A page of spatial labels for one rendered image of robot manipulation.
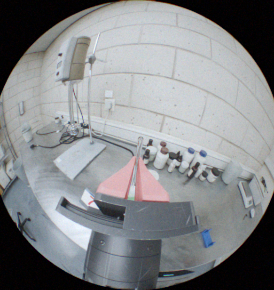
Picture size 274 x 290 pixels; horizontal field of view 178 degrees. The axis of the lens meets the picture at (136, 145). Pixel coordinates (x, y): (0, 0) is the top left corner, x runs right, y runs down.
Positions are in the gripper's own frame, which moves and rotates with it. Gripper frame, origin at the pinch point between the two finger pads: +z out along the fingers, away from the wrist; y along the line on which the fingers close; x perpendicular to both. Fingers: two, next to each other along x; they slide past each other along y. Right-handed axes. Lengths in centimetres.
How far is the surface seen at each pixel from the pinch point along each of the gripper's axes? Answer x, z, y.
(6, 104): -34, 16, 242
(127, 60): -28, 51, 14
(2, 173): 63, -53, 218
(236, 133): -5, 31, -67
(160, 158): 18.8, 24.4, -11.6
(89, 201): 23.7, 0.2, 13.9
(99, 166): 25.5, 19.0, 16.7
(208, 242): 24.9, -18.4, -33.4
